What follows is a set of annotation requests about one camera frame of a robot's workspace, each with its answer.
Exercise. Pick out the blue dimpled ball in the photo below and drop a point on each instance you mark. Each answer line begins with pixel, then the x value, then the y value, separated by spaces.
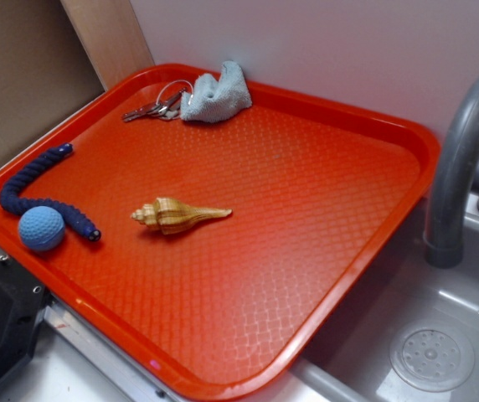
pixel 41 228

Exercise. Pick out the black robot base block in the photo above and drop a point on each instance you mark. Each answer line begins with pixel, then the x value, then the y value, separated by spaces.
pixel 22 302

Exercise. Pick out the orange plastic tray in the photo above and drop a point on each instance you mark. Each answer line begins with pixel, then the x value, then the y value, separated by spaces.
pixel 219 311

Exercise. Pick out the tan spiral seashell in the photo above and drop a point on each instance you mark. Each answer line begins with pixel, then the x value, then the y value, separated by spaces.
pixel 170 216

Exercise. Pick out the light blue cloth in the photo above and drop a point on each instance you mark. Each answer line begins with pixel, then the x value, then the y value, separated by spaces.
pixel 215 100

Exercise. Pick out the grey curved faucet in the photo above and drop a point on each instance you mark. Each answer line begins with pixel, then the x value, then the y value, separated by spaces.
pixel 456 171

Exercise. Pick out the light wooden board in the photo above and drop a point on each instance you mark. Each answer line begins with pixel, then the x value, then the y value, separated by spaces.
pixel 111 36

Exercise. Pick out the grey plastic sink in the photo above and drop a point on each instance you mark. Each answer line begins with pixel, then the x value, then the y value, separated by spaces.
pixel 348 358

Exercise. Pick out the sink drain strainer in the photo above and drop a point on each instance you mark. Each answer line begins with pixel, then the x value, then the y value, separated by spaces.
pixel 432 356

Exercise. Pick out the brown cardboard panel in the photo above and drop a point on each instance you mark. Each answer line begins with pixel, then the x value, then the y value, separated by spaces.
pixel 45 74

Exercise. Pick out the silver keys on ring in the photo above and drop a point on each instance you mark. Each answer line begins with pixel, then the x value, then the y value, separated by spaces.
pixel 168 103

